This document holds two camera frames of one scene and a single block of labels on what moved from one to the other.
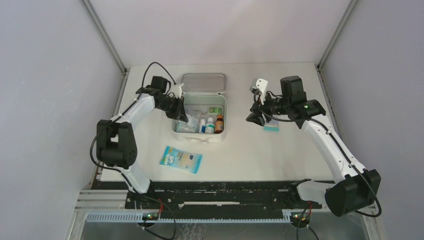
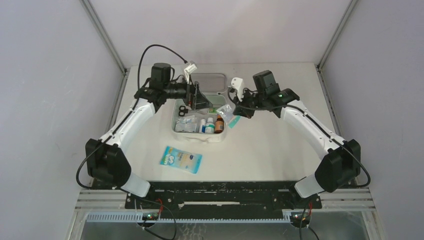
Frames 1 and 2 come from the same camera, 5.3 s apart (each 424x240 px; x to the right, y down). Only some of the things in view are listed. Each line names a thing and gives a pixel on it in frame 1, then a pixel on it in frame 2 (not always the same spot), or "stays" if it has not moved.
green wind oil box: x=215 y=110 stays
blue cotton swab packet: x=189 y=161 stays
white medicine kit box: x=205 y=107 stays
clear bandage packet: x=191 y=126 stays
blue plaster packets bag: x=271 y=127 → x=227 y=112
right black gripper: x=256 y=116 → x=245 y=113
